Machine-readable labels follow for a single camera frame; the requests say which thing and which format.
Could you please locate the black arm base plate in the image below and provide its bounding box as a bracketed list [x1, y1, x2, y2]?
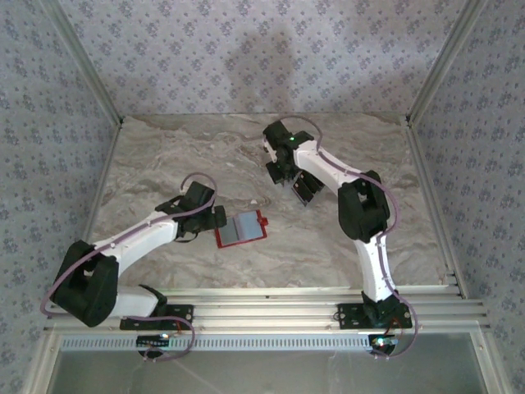
[336, 302, 413, 329]
[119, 303, 194, 331]

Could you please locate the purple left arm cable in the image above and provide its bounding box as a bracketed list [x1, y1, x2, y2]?
[39, 172, 219, 364]

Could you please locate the aluminium frame post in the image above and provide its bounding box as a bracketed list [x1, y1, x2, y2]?
[404, 0, 492, 126]

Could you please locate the small circuit board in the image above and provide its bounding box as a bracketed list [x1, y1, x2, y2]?
[367, 334, 399, 355]
[136, 333, 171, 348]

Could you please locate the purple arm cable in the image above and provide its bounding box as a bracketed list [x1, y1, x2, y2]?
[277, 115, 420, 360]
[39, 172, 219, 364]

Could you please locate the grey metal panel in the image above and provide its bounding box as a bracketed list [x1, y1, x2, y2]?
[48, 332, 493, 394]

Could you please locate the red card holder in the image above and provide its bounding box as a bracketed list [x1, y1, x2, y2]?
[213, 208, 270, 250]

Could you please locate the aluminium floor rail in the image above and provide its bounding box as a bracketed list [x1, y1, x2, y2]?
[65, 121, 124, 303]
[404, 117, 469, 300]

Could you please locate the grey slotted cable duct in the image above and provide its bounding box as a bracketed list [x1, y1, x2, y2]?
[60, 332, 372, 353]

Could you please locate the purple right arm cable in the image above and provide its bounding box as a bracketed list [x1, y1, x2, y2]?
[277, 115, 420, 360]

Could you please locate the aluminium front beam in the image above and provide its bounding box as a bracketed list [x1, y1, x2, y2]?
[43, 286, 492, 334]

